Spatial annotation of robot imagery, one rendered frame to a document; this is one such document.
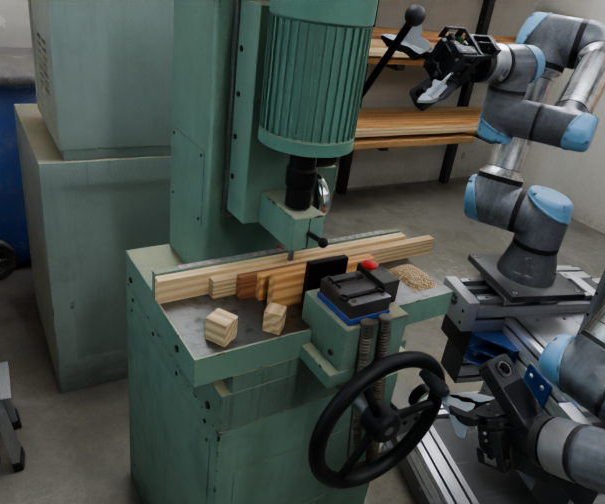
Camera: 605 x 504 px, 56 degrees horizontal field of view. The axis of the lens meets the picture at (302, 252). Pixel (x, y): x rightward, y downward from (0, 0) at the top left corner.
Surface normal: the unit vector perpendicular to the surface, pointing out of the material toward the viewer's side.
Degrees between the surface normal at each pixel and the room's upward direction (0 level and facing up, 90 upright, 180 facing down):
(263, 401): 90
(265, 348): 90
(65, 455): 0
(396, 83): 90
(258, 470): 90
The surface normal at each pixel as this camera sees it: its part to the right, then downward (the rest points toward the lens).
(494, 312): 0.25, 0.48
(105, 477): 0.12, -0.88
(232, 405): 0.52, 0.46
